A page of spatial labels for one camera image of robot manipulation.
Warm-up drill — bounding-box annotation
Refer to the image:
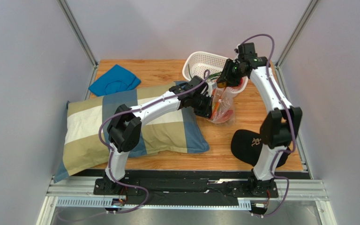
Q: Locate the white perforated plastic basket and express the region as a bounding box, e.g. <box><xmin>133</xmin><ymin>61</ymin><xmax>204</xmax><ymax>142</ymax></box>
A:
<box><xmin>182</xmin><ymin>51</ymin><xmax>248</xmax><ymax>97</ymax></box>

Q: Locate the clear orange zip bag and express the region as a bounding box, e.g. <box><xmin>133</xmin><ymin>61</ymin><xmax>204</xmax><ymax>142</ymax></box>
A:
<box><xmin>209</xmin><ymin>88</ymin><xmax>235</xmax><ymax>124</ymax></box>

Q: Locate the blue folded cloth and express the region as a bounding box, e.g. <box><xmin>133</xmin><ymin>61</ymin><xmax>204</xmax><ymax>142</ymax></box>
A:
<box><xmin>88</xmin><ymin>64</ymin><xmax>141</xmax><ymax>97</ymax></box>

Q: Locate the fake brown potato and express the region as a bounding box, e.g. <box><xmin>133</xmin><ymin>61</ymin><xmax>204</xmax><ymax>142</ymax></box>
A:
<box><xmin>217</xmin><ymin>81</ymin><xmax>227</xmax><ymax>88</ymax></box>

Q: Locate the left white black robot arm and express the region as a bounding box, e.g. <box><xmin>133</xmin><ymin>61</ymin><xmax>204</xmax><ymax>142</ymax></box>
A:
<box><xmin>100</xmin><ymin>76</ymin><xmax>212</xmax><ymax>183</ymax></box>

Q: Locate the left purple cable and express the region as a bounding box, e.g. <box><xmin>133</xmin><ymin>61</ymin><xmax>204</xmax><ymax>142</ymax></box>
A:
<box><xmin>98</xmin><ymin>69</ymin><xmax>211</xmax><ymax>215</ymax></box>

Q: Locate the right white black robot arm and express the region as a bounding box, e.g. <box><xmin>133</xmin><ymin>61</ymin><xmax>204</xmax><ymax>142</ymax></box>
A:
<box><xmin>216</xmin><ymin>43</ymin><xmax>302</xmax><ymax>191</ymax></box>

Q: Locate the left aluminium frame post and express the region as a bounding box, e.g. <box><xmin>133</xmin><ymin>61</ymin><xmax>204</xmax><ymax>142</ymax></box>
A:
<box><xmin>57</xmin><ymin>0</ymin><xmax>98</xmax><ymax>68</ymax></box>

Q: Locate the fake watermelon slice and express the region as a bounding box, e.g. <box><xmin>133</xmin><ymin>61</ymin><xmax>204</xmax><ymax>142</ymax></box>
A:
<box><xmin>212</xmin><ymin>110</ymin><xmax>233</xmax><ymax>124</ymax></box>

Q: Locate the black baseball cap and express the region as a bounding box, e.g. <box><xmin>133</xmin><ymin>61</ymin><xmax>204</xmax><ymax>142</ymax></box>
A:
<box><xmin>231</xmin><ymin>128</ymin><xmax>291</xmax><ymax>169</ymax></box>

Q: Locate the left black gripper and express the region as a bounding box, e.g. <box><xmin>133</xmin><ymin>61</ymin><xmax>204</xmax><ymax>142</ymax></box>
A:
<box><xmin>191</xmin><ymin>94</ymin><xmax>214</xmax><ymax>122</ymax></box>

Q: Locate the checked blue beige pillow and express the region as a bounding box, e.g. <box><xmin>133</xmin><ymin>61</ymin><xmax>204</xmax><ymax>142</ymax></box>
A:
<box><xmin>53</xmin><ymin>81</ymin><xmax>210</xmax><ymax>182</ymax></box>

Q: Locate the fake green onion stalk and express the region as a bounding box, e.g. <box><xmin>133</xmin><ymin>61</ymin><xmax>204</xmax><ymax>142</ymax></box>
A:
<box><xmin>186</xmin><ymin>63</ymin><xmax>221</xmax><ymax>81</ymax></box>

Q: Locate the aluminium frame post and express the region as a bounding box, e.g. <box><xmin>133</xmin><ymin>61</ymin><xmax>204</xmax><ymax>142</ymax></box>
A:
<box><xmin>276</xmin><ymin>0</ymin><xmax>321</xmax><ymax>67</ymax></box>
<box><xmin>57</xmin><ymin>0</ymin><xmax>98</xmax><ymax>68</ymax></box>

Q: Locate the right aluminium frame post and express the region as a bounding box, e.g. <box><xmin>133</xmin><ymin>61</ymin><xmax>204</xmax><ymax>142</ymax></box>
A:
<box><xmin>276</xmin><ymin>0</ymin><xmax>321</xmax><ymax>67</ymax></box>

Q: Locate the aluminium slotted rail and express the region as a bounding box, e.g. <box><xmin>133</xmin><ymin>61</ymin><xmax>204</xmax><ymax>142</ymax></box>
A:
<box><xmin>56</xmin><ymin>197</ymin><xmax>252</xmax><ymax>210</ymax></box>

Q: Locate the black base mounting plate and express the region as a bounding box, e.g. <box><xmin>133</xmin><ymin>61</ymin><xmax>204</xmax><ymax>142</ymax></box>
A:
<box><xmin>70</xmin><ymin>169</ymin><xmax>310</xmax><ymax>207</ymax></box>

